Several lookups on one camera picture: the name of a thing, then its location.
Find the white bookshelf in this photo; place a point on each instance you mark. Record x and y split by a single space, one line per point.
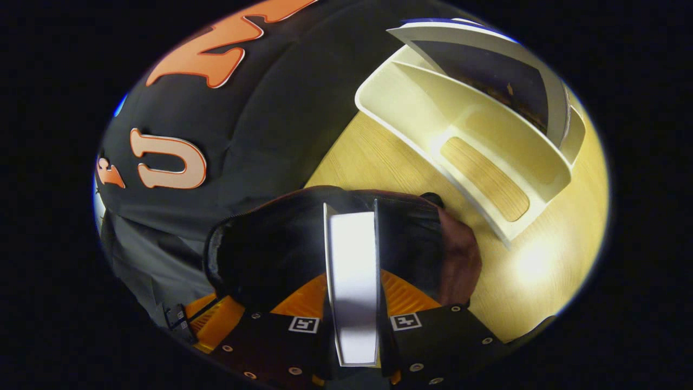
433 119

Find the white spine grey cover book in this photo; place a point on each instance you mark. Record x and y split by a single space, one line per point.
352 271

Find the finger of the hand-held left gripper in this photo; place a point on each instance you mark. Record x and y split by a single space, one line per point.
216 319

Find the blue cover book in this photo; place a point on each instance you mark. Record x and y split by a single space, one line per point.
487 76

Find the maroon schoolbag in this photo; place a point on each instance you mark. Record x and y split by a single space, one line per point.
460 260

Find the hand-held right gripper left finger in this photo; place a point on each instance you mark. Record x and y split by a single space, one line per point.
270 346

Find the black backdrop cloth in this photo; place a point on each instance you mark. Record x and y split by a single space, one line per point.
270 124

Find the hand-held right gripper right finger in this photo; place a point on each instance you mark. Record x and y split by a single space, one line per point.
433 341

